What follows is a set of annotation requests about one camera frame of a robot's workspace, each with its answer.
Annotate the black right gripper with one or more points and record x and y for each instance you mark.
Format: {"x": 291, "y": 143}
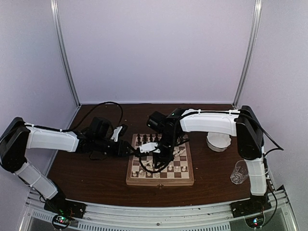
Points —
{"x": 166, "y": 158}

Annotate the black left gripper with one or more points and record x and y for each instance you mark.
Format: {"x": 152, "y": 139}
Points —
{"x": 122, "y": 152}

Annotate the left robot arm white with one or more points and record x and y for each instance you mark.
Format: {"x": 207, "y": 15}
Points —
{"x": 20, "y": 136}

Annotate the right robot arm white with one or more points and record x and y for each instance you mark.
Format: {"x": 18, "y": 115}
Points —
{"x": 242, "y": 124}

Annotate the wooden chess board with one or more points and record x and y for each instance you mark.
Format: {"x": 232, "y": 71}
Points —
{"x": 182, "y": 157}

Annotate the dark rook far piece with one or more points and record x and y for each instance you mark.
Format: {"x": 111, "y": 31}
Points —
{"x": 138, "y": 139}

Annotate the white scalloped bowl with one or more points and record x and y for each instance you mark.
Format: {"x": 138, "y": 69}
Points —
{"x": 218, "y": 142}

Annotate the clear plastic cup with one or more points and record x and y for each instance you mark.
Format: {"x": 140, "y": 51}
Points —
{"x": 239, "y": 173}

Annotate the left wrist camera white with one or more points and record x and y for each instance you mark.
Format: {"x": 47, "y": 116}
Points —
{"x": 119, "y": 132}

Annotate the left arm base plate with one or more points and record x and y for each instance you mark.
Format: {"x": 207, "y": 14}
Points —
{"x": 66, "y": 208}

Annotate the aluminium front rail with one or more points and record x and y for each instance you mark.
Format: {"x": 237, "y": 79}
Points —
{"x": 212, "y": 217}

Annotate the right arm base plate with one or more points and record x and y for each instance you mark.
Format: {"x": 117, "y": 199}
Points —
{"x": 247, "y": 207}

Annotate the left aluminium corner post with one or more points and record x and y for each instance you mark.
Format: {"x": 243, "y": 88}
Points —
{"x": 63, "y": 53}

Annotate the aluminium corner post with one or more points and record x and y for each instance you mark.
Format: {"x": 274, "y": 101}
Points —
{"x": 63, "y": 53}
{"x": 249, "y": 52}

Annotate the right aluminium corner post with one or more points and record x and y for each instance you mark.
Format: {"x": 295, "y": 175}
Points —
{"x": 249, "y": 52}

